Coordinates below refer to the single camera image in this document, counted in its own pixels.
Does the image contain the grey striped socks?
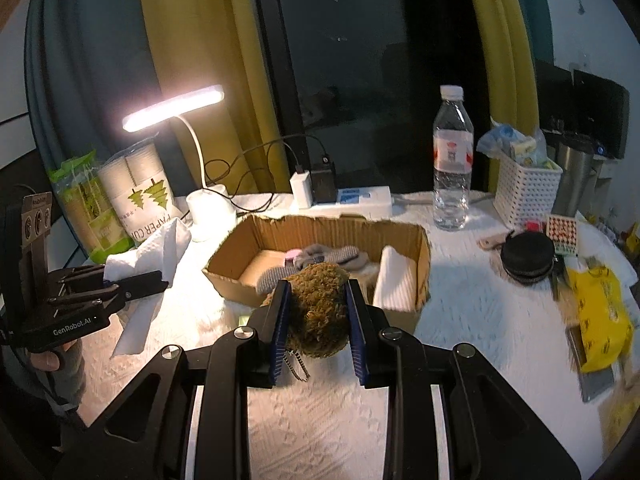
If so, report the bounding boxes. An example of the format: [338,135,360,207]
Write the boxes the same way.
[255,243,371,296]

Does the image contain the clear water bottle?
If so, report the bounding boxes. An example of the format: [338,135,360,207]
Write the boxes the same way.
[432,85,474,232]

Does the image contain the white cloth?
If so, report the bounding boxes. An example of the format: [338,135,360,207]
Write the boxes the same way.
[103,217,193,358]

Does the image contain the small beige tool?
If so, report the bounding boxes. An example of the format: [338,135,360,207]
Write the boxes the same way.
[477,230,513,251]

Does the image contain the teal curtain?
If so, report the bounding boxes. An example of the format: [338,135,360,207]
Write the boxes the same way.
[505,0,556,61]
[25,0,166,211]

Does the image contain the white paper sheets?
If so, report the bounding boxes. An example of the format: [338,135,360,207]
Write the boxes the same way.
[575,210,640,281]

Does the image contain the white plastic basket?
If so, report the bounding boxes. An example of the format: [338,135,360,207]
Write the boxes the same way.
[494,152,563,231]

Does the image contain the yellow curtain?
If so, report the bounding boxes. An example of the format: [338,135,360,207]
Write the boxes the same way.
[137,0,293,196]
[457,0,541,133]

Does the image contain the black round zip case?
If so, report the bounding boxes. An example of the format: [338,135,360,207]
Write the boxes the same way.
[501,231,556,283]

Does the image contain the cardboard box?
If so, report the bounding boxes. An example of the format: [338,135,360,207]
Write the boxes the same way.
[201,213,432,335]

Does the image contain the white charger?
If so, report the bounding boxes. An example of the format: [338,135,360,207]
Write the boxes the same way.
[290,171,313,209]

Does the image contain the black computer monitor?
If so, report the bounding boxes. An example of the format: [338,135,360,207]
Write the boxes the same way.
[572,69,631,159]
[535,59,576,133]

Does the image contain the steel tumbler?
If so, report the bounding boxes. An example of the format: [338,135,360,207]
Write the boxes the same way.
[550,135,601,218]

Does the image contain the pale yellow plastic bag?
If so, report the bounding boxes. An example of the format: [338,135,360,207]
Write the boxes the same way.
[605,375,640,441]

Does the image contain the blue white plastic bag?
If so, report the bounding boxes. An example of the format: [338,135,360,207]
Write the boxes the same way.
[476,122,551,168]

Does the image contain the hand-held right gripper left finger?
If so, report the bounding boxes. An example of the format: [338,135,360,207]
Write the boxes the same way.
[62,280,293,480]

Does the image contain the small patterned box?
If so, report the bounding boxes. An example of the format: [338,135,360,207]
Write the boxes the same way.
[544,213,580,257]

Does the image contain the brown plush toy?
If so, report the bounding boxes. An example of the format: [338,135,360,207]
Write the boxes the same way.
[260,260,353,385]

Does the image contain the green labelled cup pack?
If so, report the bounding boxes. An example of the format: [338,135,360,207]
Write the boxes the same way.
[47,149,128,266]

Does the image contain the dark glass window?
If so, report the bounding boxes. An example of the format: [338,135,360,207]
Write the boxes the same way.
[250,0,493,196]

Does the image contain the white towel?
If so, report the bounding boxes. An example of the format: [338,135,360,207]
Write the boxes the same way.
[372,245,418,311]

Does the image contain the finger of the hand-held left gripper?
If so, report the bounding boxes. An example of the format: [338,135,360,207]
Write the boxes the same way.
[47,270,170,318]
[50,265,108,288]

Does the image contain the white textured tablecloth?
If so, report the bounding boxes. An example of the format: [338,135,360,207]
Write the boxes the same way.
[80,190,640,480]

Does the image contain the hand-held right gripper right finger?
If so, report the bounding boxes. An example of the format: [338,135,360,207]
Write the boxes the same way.
[346,280,583,480]

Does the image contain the grey smartphone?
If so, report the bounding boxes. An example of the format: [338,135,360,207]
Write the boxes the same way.
[565,325,616,403]

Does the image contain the black charger cable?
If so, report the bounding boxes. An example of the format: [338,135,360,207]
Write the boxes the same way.
[235,133,327,173]

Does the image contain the white desk lamp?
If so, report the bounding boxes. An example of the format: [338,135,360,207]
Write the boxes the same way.
[121,84,238,243]

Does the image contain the white paper cup pack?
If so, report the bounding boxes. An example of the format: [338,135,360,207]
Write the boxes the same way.
[97,142,176,251]

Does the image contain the white power strip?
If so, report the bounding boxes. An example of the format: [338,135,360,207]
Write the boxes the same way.
[300,186,393,208]

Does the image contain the black charger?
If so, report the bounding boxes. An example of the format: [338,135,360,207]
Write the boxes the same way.
[311,160,338,206]

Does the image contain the black lamp cable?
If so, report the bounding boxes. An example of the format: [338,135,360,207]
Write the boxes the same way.
[175,160,283,223]

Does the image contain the person's left hand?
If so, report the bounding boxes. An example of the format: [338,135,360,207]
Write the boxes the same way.
[27,349,66,373]

